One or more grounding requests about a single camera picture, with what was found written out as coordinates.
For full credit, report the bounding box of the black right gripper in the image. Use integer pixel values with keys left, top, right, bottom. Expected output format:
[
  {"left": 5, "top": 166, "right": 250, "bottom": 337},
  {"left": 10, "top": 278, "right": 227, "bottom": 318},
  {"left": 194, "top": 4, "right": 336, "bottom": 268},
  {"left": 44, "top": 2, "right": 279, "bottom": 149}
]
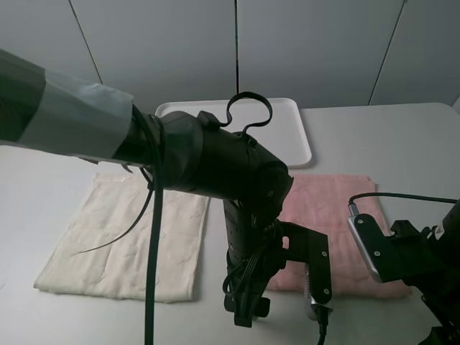
[{"left": 374, "top": 220, "right": 459, "bottom": 344}]

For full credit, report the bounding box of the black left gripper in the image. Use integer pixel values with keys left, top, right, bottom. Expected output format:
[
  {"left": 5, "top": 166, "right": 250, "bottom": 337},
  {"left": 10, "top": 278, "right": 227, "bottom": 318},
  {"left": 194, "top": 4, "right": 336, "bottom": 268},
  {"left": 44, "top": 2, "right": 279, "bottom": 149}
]
[{"left": 222, "top": 201, "right": 313, "bottom": 326}]

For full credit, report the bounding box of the pink towel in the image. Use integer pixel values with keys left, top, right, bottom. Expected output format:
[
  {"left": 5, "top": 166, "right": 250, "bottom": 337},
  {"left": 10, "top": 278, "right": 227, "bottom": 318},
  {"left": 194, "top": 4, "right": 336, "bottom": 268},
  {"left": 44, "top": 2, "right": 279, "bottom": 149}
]
[{"left": 280, "top": 174, "right": 412, "bottom": 299}]

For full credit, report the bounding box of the cream white towel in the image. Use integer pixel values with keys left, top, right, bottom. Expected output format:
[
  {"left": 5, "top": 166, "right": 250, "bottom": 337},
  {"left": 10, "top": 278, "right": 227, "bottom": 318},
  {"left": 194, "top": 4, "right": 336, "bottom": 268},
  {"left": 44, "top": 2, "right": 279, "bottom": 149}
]
[{"left": 34, "top": 173, "right": 209, "bottom": 303}]

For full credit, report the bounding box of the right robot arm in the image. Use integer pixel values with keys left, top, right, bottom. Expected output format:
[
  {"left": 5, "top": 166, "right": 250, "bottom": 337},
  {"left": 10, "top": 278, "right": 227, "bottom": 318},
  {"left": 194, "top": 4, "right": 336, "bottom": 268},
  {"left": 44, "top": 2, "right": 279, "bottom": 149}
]
[{"left": 375, "top": 203, "right": 459, "bottom": 344}]

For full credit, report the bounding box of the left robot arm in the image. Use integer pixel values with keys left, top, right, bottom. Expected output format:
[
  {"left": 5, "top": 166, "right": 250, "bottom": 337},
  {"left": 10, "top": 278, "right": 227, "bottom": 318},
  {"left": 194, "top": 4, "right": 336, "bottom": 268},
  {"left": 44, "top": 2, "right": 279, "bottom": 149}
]
[{"left": 1, "top": 51, "right": 331, "bottom": 331}]

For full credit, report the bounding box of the white plastic tray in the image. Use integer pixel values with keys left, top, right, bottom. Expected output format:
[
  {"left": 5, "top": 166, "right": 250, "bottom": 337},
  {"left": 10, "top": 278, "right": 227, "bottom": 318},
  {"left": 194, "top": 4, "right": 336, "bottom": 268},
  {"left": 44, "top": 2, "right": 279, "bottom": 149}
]
[{"left": 155, "top": 98, "right": 312, "bottom": 168}]

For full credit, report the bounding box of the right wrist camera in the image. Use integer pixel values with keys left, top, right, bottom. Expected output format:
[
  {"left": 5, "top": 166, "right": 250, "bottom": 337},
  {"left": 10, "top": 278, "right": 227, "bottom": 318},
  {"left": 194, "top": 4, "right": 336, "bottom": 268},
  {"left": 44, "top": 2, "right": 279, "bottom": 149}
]
[{"left": 348, "top": 213, "right": 391, "bottom": 282}]

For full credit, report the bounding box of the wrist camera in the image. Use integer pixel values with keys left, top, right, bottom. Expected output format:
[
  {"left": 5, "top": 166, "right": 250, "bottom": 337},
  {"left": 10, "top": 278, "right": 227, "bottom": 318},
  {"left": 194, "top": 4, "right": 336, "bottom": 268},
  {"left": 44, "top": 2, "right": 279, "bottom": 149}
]
[
  {"left": 348, "top": 213, "right": 391, "bottom": 282},
  {"left": 304, "top": 231, "right": 333, "bottom": 321}
]

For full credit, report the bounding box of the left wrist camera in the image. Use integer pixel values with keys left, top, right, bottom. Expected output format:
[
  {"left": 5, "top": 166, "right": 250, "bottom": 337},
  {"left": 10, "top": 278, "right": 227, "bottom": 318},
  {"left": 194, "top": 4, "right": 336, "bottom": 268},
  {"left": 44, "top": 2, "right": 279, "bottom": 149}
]
[{"left": 304, "top": 231, "right": 333, "bottom": 321}]

